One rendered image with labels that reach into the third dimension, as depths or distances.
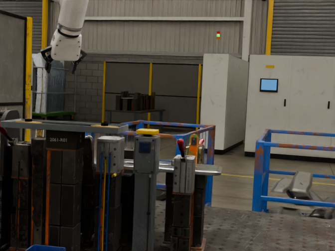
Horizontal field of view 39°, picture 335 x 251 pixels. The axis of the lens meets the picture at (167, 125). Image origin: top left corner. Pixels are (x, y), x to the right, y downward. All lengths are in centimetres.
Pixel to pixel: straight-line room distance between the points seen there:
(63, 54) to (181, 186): 61
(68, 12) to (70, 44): 12
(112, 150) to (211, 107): 798
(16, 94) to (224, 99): 511
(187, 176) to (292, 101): 789
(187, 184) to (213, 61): 803
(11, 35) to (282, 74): 566
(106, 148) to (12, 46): 375
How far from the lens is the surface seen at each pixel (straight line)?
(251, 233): 206
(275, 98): 941
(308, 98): 940
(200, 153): 191
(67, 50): 171
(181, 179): 158
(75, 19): 165
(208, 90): 955
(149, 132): 142
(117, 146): 160
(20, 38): 541
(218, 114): 951
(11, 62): 526
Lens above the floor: 129
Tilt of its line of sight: 5 degrees down
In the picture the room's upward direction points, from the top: 3 degrees clockwise
